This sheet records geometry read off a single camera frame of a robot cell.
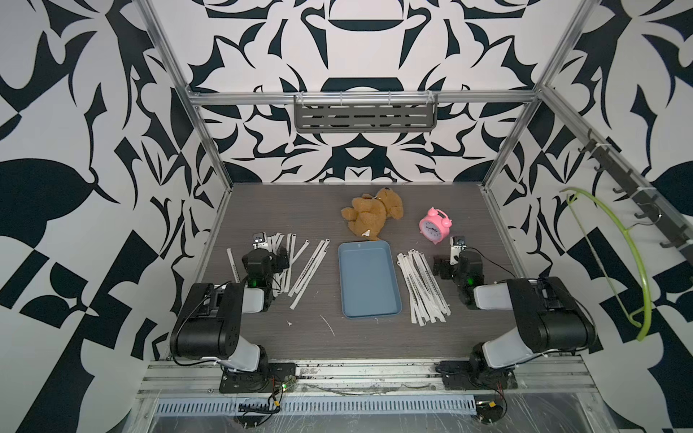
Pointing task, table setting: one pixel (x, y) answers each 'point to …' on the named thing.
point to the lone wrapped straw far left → (235, 268)
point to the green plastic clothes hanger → (633, 317)
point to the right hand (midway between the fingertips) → (450, 252)
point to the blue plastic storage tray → (369, 285)
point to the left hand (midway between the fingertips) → (266, 246)
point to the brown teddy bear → (368, 213)
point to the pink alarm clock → (436, 226)
